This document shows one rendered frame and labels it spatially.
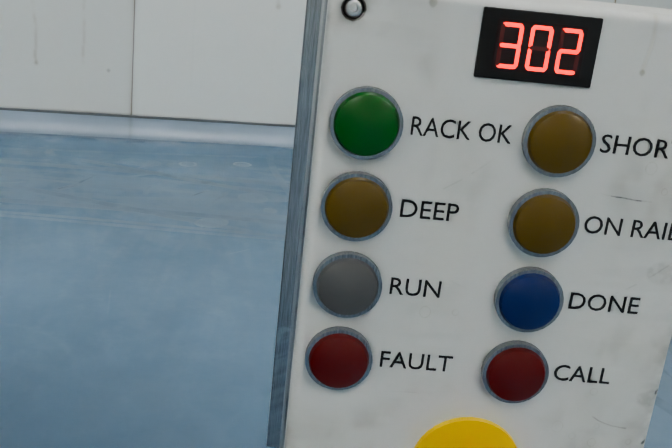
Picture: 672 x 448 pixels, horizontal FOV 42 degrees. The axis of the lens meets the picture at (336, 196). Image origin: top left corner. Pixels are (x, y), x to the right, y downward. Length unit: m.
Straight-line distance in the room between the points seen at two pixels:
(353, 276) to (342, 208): 0.03
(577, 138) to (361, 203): 0.09
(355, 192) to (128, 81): 3.89
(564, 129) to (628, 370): 0.12
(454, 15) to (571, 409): 0.19
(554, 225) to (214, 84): 3.89
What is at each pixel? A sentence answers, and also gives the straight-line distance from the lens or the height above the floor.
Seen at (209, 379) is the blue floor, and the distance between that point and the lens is 2.20.
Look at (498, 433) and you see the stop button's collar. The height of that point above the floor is 0.90.
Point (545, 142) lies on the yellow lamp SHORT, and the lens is 0.36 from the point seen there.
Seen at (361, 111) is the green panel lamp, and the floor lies 1.05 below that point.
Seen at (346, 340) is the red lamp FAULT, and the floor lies 0.95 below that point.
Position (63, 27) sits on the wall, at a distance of 4.22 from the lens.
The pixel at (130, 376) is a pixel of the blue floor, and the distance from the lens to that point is 2.21.
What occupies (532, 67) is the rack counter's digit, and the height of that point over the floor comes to 1.07.
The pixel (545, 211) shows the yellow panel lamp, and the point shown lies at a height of 1.01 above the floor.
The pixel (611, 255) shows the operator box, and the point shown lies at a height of 0.99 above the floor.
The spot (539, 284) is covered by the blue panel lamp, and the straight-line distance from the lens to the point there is 0.38.
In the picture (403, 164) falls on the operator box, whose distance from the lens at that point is 0.36.
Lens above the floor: 1.12
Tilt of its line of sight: 18 degrees down
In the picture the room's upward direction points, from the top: 6 degrees clockwise
